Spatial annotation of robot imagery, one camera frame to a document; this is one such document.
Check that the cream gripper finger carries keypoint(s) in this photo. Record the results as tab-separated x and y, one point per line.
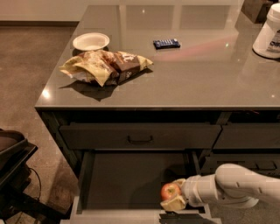
175	203
179	181

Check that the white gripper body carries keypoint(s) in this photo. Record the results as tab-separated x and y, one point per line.
189	189

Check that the red apple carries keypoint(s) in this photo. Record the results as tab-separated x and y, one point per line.
169	191

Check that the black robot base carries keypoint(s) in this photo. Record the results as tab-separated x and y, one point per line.
15	150

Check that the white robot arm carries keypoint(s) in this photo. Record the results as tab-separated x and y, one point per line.
231	186

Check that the grey right middle drawer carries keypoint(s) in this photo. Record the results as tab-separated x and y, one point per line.
265	164

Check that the grey right top drawer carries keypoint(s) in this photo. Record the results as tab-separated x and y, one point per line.
249	136

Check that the open grey middle drawer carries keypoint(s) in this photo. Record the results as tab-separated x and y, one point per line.
123	187

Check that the grey kitchen counter cabinet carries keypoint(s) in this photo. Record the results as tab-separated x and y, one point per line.
214	77

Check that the closed grey top drawer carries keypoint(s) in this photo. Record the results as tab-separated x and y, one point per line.
139	136

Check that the yellow brown chip bag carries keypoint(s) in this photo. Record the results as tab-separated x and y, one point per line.
104	68

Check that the blue candy bar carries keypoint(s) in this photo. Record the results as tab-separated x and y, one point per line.
166	43

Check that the white wipes canister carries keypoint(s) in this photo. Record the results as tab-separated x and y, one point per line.
267	43

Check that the white paper bowl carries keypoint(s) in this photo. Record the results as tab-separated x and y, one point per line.
91	41

